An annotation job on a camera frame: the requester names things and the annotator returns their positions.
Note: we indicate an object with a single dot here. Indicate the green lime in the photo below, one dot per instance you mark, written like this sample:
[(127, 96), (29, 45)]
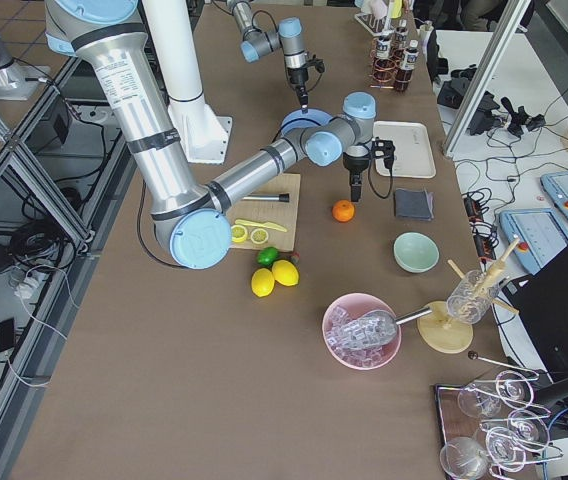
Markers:
[(267, 256)]

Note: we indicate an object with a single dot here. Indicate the lower left drink bottle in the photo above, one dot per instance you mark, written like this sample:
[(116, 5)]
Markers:
[(406, 66)]

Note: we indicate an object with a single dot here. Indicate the thick lemon half slice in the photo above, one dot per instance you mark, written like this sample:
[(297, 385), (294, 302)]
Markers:
[(239, 233)]

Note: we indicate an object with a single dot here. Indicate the pink bowl of ice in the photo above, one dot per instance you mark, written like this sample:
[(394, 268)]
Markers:
[(336, 329)]

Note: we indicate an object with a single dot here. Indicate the copper wire bottle rack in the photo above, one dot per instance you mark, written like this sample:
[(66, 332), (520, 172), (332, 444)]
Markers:
[(372, 82)]

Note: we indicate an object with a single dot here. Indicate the light green bowl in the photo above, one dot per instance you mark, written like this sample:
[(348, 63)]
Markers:
[(415, 252)]

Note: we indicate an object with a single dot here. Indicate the orange fruit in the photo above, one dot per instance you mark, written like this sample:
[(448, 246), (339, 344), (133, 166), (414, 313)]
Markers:
[(343, 211)]

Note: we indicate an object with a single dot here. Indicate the drink bottle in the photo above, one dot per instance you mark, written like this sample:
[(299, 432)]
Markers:
[(399, 43), (406, 66), (383, 64)]

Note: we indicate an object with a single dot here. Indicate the left teach pendant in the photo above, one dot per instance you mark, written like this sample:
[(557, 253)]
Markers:
[(541, 233)]

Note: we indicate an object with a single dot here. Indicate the top drink bottle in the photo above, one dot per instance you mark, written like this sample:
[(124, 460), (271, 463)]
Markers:
[(383, 64)]

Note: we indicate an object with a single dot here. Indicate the grey folded cloth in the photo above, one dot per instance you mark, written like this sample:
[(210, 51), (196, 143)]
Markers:
[(413, 204)]

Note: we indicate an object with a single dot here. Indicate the metal ice scoop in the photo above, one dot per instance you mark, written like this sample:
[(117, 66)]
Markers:
[(379, 327)]

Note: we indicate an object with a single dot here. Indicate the lower yellow lemon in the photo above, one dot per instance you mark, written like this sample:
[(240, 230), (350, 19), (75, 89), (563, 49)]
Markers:
[(262, 282)]

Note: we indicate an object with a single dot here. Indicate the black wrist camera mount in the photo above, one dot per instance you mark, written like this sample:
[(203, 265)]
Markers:
[(317, 64), (384, 157)]

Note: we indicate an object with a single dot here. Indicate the steel muddler black tip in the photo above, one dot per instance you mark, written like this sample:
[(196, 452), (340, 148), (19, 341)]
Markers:
[(281, 197)]

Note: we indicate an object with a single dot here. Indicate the upper yellow lemon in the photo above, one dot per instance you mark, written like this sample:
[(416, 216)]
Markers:
[(285, 273)]

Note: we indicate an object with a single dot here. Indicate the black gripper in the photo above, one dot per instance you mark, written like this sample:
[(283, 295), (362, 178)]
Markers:
[(354, 163), (296, 77)]

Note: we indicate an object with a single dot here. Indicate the wine glass rack tray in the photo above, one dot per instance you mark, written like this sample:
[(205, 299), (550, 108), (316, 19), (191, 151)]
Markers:
[(493, 428)]

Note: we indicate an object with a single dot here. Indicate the lower right drink bottle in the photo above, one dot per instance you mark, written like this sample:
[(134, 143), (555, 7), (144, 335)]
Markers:
[(399, 43)]

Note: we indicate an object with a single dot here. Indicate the cream rabbit tray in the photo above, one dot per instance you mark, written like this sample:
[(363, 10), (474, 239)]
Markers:
[(413, 154)]

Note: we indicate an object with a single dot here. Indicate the wooden cutting board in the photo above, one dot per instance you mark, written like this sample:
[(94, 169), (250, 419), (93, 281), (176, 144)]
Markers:
[(281, 213)]

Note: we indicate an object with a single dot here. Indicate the yellow lemon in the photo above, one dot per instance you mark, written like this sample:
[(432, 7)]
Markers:
[(262, 282), (285, 273)]

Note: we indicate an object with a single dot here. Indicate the yellow plastic knife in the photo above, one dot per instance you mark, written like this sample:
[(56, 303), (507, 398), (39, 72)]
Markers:
[(266, 225)]

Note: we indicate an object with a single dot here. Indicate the clear glass mug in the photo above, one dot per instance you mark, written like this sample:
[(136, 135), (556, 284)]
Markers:
[(470, 300)]

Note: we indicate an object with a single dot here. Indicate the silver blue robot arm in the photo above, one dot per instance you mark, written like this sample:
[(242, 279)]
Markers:
[(286, 36), (144, 58)]

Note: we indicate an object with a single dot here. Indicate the wooden cup stand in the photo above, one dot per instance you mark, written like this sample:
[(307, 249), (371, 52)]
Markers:
[(448, 327)]

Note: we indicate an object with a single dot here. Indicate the blue round plate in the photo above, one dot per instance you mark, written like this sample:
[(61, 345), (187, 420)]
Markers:
[(309, 118)]

